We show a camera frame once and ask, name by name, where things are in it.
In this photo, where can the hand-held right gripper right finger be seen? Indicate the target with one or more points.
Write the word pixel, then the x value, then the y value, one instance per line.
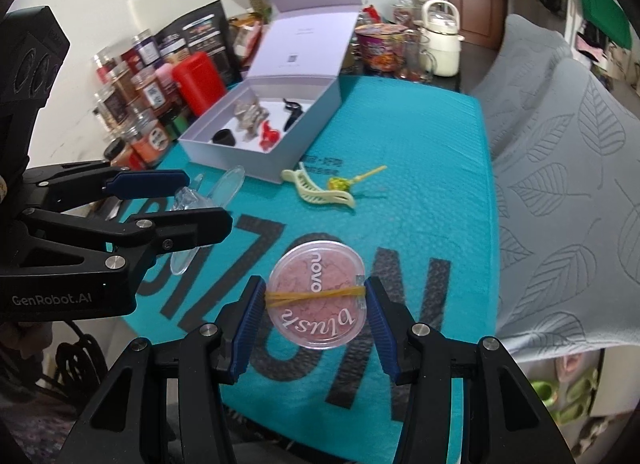
pixel 382 329

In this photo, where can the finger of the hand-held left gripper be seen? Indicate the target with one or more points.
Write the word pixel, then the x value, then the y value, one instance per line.
pixel 195 229
pixel 150 182

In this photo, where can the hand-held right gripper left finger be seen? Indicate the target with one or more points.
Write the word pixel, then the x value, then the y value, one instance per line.
pixel 247 329

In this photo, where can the clear plastic hair clip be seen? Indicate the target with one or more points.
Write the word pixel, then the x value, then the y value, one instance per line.
pixel 230 183

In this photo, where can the yellow rubber band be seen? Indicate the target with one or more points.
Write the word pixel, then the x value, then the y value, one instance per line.
pixel 300 296

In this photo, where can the round pink blush compact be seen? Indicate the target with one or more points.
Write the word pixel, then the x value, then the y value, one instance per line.
pixel 310 264

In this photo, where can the red flower hair clip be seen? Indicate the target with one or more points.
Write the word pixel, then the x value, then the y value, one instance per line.
pixel 268 136

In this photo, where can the marbled beige hair claw clip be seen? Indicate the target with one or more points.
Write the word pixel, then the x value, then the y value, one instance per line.
pixel 250 116

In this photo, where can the cream hair claw clip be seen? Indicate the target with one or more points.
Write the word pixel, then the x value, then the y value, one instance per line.
pixel 317 191

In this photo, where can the yellow green flower hair pin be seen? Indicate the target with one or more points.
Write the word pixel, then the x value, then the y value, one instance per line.
pixel 345 182

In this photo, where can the black hair claw clip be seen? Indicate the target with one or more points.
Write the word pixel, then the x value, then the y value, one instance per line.
pixel 291 111

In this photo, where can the pale lavender gift box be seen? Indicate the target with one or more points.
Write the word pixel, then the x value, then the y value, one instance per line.
pixel 300 38

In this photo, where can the cluster of clear spice jars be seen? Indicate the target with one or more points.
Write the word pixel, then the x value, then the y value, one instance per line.
pixel 145 88

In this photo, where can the red canister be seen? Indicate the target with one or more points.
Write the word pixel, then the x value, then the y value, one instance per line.
pixel 197 81

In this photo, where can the teal printed table mat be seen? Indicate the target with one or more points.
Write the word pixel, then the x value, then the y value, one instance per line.
pixel 425 204

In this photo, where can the black foil pouch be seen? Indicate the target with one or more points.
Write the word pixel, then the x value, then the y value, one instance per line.
pixel 200 33

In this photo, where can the green slipper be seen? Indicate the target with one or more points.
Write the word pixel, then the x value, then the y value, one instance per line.
pixel 580 386
pixel 545 389

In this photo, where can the grey leaf-quilted chair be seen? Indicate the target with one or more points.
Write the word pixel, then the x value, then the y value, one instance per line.
pixel 565 194
pixel 535 53

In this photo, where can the instant noodle cup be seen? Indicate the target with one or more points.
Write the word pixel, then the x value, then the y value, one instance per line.
pixel 380 48

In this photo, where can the glass mug with red drink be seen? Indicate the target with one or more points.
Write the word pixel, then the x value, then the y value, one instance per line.
pixel 415 61

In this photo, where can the cream insulated jug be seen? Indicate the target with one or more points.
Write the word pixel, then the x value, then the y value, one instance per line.
pixel 442 41

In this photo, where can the pink bag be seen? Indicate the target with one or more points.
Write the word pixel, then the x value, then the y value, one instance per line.
pixel 587 43

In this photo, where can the green tote bag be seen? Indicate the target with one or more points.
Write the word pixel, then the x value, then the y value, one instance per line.
pixel 600 8

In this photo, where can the black wrought iron frame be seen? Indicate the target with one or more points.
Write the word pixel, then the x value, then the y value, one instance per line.
pixel 80 364

